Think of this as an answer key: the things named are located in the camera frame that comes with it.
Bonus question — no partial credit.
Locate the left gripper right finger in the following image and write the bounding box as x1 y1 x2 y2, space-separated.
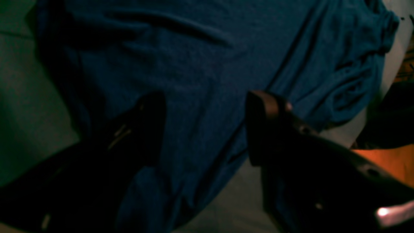
245 90 413 233

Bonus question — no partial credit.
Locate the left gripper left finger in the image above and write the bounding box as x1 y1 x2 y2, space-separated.
1 92 167 233

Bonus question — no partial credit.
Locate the light blue table cloth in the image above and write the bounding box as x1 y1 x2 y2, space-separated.
1 0 413 233

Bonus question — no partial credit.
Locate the dark blue t-shirt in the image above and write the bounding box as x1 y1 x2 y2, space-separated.
35 0 399 233

